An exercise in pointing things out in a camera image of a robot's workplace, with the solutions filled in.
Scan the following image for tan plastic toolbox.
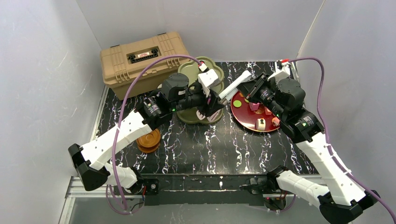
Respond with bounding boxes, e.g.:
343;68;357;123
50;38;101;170
100;32;189;100

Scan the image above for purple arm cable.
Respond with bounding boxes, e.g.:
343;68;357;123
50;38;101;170
280;56;396;217
105;55;205;216

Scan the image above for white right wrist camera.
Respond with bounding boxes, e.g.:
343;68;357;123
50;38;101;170
267;59;291;83

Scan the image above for red round lacquer tray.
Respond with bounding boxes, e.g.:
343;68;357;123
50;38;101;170
231;91;280;133

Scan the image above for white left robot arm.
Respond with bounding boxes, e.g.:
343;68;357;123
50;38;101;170
68;69;224;191

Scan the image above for white sugared cake piece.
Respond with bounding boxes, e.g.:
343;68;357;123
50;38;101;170
255;118;266;131

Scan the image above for red layered cake square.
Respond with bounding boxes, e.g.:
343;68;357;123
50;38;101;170
249;102;260;111

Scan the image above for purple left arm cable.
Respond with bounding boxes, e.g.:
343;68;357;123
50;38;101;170
105;55;205;216

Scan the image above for pink sprinkled cake slice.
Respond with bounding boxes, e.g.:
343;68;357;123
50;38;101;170
207;111;220;122

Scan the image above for green macaron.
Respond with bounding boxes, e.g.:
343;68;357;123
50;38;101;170
233;100;242;108

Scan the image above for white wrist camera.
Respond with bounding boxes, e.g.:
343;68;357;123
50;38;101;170
198;62;220;97
267;59;291;83

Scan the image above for pink swirl roll cake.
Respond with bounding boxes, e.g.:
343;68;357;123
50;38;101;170
271;117;280;127

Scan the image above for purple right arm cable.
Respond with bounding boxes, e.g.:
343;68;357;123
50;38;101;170
280;56;396;217

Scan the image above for green three-tier serving stand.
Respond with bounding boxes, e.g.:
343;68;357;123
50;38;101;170
176;56;225;125

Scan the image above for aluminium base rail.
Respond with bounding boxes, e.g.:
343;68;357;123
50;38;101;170
58;175;354;224

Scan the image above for stacked brown wooden coasters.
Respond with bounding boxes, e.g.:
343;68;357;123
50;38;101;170
136;129;161;154

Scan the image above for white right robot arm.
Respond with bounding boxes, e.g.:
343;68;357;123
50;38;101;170
237;75;378;224

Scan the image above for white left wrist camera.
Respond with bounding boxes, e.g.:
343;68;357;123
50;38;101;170
198;62;220;97

